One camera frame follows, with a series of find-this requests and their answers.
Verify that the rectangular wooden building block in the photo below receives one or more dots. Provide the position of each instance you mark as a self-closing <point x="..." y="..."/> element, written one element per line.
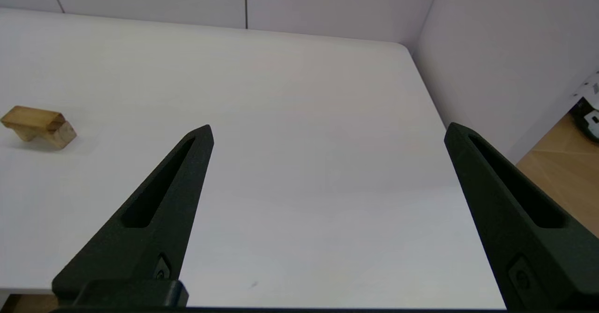
<point x="28" y="116"/>

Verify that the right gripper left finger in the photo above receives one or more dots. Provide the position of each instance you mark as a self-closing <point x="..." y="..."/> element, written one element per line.
<point x="154" y="238"/>

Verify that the black and white device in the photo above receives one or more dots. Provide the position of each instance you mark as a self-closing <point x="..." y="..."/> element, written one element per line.
<point x="590" y="119"/>

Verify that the arched wooden building block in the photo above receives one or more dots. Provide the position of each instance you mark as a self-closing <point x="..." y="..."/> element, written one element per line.
<point x="61" y="136"/>

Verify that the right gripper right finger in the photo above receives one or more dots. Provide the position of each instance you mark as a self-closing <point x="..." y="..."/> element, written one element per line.
<point x="529" y="243"/>

